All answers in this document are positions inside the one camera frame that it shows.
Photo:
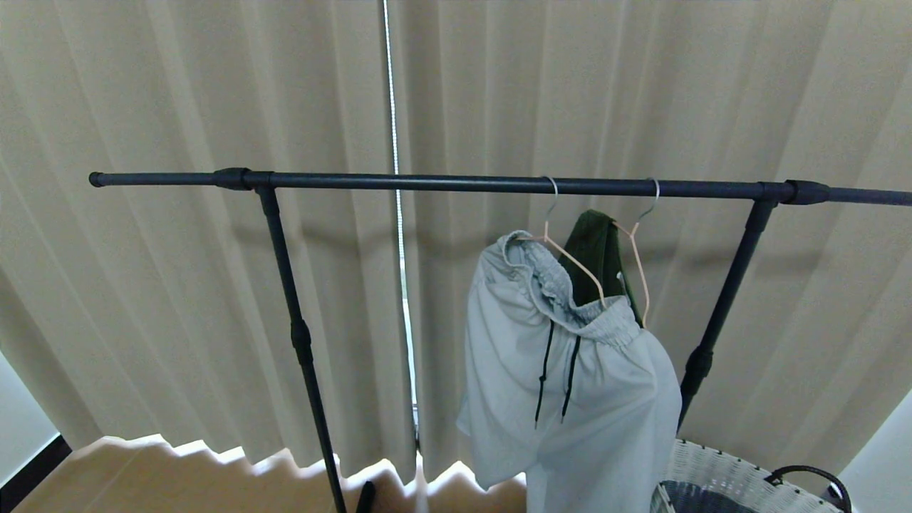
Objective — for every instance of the white laundry basket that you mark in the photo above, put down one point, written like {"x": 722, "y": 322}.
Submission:
{"x": 719, "y": 467}

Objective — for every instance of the pink clothes hanger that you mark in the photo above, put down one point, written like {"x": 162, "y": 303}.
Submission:
{"x": 573, "y": 260}
{"x": 640, "y": 263}

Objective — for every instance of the green shirt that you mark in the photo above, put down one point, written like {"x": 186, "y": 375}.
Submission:
{"x": 595, "y": 249}

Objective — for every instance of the black clothes rack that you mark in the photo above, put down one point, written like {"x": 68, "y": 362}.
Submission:
{"x": 427, "y": 182}

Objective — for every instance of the pale grey shorts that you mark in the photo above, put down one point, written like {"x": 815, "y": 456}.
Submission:
{"x": 513, "y": 370}

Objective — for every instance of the beige curtain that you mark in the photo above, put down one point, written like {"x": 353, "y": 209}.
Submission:
{"x": 214, "y": 85}

